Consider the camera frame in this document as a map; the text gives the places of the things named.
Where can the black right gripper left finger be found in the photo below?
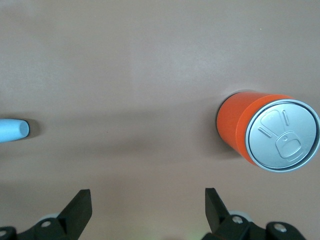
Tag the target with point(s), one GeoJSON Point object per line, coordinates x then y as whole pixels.
{"type": "Point", "coordinates": [75, 215]}

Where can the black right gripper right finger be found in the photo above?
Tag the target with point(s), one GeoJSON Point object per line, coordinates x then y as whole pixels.
{"type": "Point", "coordinates": [217, 217]}

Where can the light blue cup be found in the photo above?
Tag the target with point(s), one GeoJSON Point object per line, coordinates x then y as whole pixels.
{"type": "Point", "coordinates": [12, 130]}

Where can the orange can with grey lid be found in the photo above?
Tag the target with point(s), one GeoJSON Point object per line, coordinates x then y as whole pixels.
{"type": "Point", "coordinates": [232, 120]}

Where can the brown table mat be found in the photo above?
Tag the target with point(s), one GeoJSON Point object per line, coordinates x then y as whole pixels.
{"type": "Point", "coordinates": [150, 75]}

